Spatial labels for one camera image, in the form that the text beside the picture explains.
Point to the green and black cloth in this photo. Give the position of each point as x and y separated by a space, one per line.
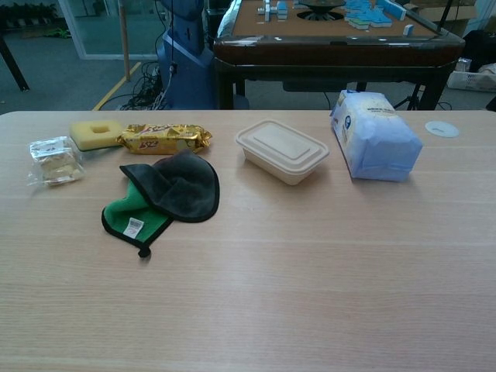
186 186

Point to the beige lidded lunch box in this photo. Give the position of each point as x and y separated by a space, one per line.
279 147

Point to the gold biscuit packet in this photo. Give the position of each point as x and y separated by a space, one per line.
155 141

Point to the blue machine base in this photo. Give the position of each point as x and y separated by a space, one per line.
186 69

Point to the blue white tissue pack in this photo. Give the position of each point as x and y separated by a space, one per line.
376 135

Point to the dark brown mahjong table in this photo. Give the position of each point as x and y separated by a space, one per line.
329 50

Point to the yellow sponge with hole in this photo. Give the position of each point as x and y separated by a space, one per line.
83 135

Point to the stack of blue mahjong tiles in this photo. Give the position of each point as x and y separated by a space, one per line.
276 9

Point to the black tripod stand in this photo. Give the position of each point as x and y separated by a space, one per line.
410 98

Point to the wooden pole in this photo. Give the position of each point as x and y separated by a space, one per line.
125 38

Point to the black mahjong table centre dome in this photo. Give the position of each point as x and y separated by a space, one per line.
321 7

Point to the clear bag of cookies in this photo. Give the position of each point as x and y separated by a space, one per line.
56 162

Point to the pile of blue mahjong tiles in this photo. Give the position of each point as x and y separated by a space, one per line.
368 15

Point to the single blue white mahjong tile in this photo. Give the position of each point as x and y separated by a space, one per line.
408 29

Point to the white plastic basket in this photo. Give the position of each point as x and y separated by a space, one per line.
470 80

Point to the black table leg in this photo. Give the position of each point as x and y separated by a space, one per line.
13 66

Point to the cardboard box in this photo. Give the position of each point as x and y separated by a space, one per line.
457 13

